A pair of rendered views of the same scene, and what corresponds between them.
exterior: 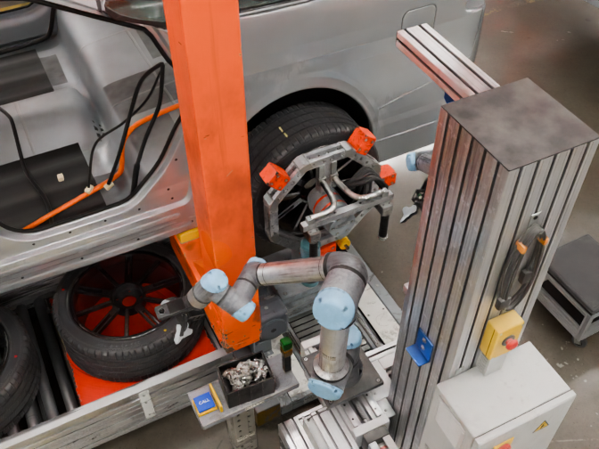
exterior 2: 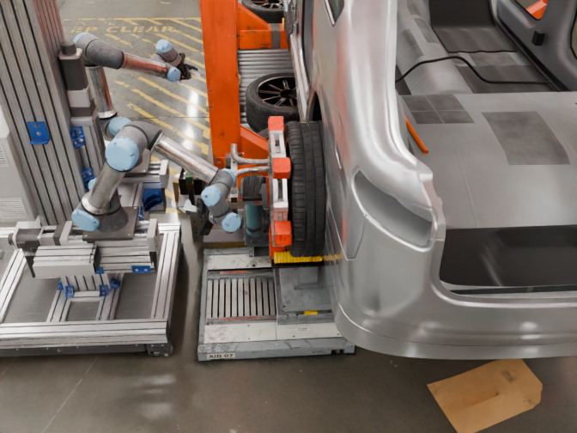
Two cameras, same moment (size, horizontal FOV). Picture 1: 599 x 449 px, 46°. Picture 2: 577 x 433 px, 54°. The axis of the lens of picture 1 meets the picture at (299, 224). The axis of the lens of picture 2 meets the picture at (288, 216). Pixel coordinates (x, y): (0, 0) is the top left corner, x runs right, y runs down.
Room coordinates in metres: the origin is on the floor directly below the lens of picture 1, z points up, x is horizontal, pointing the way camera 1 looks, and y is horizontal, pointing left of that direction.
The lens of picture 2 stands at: (3.08, -2.13, 2.54)
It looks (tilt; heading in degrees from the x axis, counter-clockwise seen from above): 40 degrees down; 112
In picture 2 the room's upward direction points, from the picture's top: 1 degrees clockwise
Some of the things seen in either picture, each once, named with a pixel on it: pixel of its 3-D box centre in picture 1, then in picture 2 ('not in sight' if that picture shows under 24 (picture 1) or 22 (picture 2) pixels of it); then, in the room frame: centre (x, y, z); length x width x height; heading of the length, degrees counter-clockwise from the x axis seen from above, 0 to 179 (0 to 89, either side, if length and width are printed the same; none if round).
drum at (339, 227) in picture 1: (331, 209); (262, 191); (2.12, -0.13, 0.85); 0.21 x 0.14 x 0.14; 27
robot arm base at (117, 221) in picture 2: not in sight; (109, 213); (1.57, -0.59, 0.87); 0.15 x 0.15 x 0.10
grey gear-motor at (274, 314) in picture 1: (255, 306); (277, 234); (2.05, 0.21, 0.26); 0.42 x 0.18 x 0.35; 27
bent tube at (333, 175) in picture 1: (358, 178); (252, 172); (2.12, -0.25, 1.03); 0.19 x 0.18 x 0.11; 27
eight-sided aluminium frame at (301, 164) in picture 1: (323, 199); (276, 190); (2.19, -0.10, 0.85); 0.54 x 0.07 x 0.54; 117
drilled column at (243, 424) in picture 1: (240, 420); (197, 210); (1.47, 0.26, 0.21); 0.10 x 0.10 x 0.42; 27
